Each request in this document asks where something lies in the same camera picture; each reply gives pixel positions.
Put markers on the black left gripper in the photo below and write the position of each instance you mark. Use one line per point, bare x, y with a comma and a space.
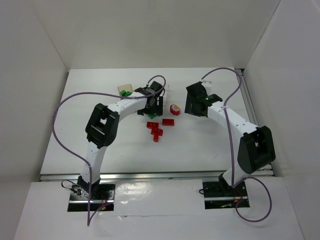
152, 110

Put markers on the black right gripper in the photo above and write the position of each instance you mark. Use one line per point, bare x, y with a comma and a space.
193, 109

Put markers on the long green lego brick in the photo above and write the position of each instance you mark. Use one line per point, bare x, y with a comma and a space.
152, 116

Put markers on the green square lego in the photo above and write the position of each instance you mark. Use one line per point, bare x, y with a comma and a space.
128, 94

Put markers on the green sloped lego front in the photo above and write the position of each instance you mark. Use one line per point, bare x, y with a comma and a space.
122, 93

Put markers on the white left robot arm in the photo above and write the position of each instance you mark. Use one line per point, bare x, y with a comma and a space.
102, 129

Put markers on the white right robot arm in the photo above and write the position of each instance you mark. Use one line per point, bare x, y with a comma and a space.
253, 146

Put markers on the clear plastic container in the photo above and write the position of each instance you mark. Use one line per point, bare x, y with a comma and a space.
165, 94

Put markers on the red flower lego brick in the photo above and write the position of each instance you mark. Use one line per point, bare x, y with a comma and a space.
175, 110

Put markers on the long red lego brick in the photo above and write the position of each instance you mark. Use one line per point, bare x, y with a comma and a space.
168, 122

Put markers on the red lego flat plate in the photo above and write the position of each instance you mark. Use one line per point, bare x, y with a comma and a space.
152, 125

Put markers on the red sloped lego brick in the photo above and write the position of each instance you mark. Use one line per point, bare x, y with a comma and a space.
157, 131

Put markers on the brown tinted plastic container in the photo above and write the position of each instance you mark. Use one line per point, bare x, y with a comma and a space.
126, 87

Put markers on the small red lego brick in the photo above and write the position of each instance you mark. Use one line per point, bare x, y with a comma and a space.
156, 138

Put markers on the aluminium front rail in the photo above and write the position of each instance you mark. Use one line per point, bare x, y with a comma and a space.
136, 176

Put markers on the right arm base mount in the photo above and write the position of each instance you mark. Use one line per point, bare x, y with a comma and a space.
217, 198

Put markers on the aluminium side rail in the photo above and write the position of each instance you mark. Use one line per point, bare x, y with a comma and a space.
268, 169

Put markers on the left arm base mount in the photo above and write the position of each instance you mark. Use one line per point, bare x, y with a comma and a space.
102, 200

